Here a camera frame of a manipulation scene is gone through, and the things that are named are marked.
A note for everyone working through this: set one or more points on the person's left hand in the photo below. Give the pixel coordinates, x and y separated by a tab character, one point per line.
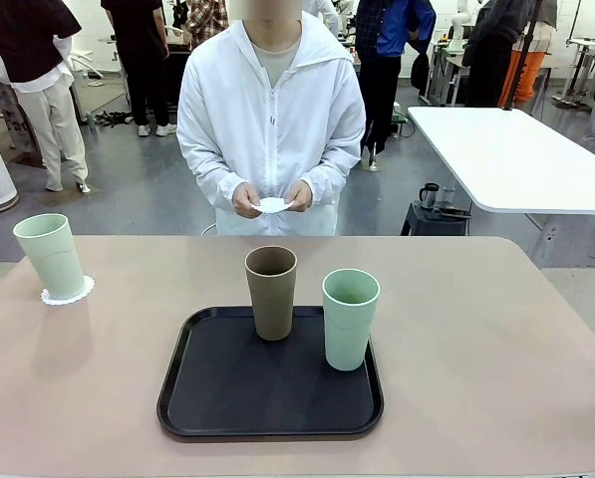
302	196

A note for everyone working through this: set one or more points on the light green plastic cup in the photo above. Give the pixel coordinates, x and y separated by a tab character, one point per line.
349	338
53	259

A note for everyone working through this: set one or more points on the person's right hand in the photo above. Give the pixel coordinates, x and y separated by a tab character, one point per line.
242	201

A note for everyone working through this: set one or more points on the bystander dark grey jacket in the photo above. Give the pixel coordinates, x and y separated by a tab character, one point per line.
496	45

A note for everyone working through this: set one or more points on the white background desk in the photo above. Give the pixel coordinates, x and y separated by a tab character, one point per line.
583	45

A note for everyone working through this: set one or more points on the bystander all black clothes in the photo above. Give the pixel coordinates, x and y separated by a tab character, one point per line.
137	60

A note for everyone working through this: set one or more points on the black stool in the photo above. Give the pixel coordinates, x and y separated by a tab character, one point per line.
431	224

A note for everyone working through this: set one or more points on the bystander blue shirt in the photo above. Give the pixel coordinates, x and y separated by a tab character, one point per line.
389	35

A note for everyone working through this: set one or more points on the person's left forearm white sleeve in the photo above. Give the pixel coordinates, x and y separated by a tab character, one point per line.
334	164

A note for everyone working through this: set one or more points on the brown plastic cup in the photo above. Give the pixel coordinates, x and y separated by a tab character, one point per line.
272	304

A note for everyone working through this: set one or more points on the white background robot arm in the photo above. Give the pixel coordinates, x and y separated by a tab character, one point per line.
459	25

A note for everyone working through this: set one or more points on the bystander black shirt white trousers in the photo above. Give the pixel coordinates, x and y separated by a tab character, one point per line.
28	40

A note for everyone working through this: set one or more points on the grey background desk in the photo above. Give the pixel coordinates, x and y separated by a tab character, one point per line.
446	74

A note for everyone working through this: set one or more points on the large white table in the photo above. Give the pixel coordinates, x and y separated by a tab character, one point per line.
501	159

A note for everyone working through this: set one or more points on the grey tumbler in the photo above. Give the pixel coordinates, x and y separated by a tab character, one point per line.
449	198

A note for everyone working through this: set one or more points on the person in white jacket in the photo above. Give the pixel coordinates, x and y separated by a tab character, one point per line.
277	124

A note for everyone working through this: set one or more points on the black plastic tray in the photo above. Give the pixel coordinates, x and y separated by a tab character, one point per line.
257	393

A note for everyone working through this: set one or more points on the person's right forearm white sleeve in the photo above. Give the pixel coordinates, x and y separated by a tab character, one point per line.
205	164

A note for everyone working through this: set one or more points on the black stand pole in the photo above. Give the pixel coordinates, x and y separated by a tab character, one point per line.
523	55

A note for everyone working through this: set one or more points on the bystander orange trousers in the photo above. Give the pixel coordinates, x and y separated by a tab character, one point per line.
528	74

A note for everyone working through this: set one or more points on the white scalloped paper coaster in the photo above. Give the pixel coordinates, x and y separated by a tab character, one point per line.
273	205
87	290

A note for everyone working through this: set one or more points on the black travel mug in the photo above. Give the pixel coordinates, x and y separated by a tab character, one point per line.
429	196

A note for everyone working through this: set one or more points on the bystander plaid shirt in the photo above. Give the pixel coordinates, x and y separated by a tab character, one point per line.
205	20

